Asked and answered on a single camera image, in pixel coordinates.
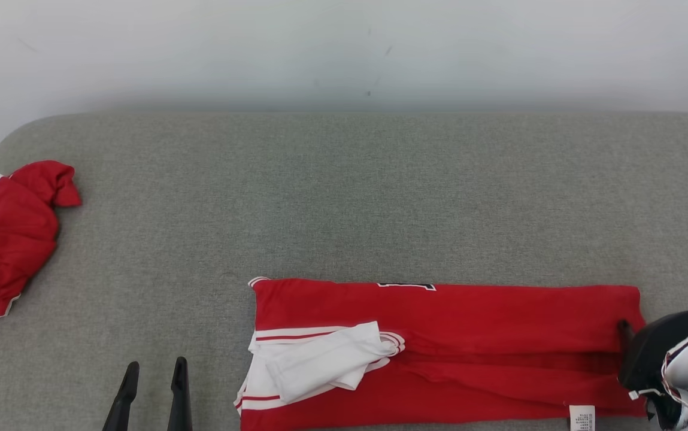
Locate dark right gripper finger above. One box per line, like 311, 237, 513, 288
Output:
617, 320, 637, 354

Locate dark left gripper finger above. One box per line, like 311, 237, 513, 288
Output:
102, 361, 140, 431
167, 357, 193, 431

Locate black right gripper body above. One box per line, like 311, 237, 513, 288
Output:
617, 281, 688, 414

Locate red shirt with white sleeves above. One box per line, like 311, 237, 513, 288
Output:
234, 277, 648, 431

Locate red shorts with white stripes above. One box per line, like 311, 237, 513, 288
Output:
0, 160, 83, 333

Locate thin white red wire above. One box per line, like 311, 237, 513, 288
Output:
628, 334, 688, 427

